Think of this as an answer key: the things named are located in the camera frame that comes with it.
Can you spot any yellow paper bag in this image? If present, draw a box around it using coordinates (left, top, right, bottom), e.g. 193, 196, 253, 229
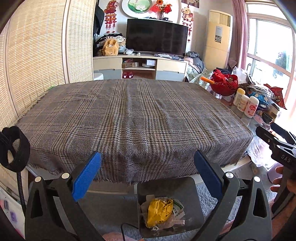
146, 198, 173, 228

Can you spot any green white wet-wipe packet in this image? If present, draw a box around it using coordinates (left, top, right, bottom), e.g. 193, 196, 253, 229
172, 199, 185, 219

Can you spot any star-patterned plastic wrapper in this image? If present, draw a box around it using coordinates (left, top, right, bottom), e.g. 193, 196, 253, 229
152, 216, 186, 230

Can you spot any black trash bin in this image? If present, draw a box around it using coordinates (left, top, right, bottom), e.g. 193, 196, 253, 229
137, 177, 205, 238

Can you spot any person's right hand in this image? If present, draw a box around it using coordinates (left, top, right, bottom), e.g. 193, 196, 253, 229
270, 177, 296, 194

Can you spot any red snack bag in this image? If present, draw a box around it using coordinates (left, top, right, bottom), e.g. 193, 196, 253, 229
264, 84, 287, 109

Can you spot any pink-labelled white bottle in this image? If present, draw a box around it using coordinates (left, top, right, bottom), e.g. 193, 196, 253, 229
244, 96, 259, 118

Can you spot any small white lotion bottle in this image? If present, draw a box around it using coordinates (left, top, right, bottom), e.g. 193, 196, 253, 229
237, 95, 249, 112

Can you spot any pink fuzzy clothing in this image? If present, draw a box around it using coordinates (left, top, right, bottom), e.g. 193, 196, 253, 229
102, 232, 136, 241

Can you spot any yellow-capped white bottle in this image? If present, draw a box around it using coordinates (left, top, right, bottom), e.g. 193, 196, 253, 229
233, 88, 245, 106

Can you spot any grey plaid tablecloth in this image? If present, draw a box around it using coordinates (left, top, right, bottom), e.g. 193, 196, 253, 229
18, 79, 253, 184

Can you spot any white wooden tv cabinet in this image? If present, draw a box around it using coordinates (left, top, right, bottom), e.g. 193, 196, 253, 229
93, 55, 188, 81

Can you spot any beige standing air conditioner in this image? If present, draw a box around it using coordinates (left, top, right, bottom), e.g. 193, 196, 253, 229
203, 9, 233, 70

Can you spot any yellow plush backpack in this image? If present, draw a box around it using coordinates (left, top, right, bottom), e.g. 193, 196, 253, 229
102, 38, 119, 56

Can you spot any black flat television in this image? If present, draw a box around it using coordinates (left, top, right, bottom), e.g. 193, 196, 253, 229
126, 19, 188, 56

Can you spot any red hanging ornament right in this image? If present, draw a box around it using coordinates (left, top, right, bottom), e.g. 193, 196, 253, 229
181, 6, 194, 43

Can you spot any red hanging ornament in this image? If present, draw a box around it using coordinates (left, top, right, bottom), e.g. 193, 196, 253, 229
181, 6, 194, 43
104, 0, 119, 33

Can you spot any red hanging ornament left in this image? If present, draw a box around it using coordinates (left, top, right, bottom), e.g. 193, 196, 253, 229
104, 0, 119, 33

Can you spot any round framed lotus picture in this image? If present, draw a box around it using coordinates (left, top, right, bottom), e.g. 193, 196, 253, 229
121, 0, 152, 19

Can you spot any black velcro strap loop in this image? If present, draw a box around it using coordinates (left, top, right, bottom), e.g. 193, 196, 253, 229
0, 126, 31, 173

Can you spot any orange handled tool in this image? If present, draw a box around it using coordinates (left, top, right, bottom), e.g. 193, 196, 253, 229
200, 76, 215, 84

